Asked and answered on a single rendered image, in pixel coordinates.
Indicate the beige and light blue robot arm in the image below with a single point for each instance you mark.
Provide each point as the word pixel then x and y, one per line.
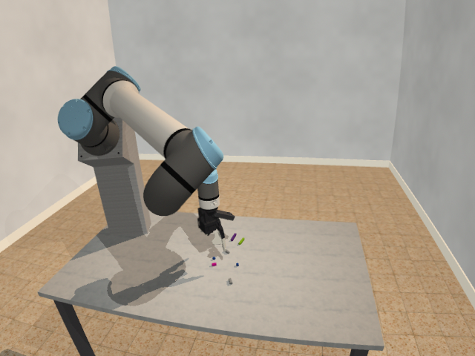
pixel 193 156

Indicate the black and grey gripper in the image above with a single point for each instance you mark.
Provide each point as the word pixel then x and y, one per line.
pixel 209 223

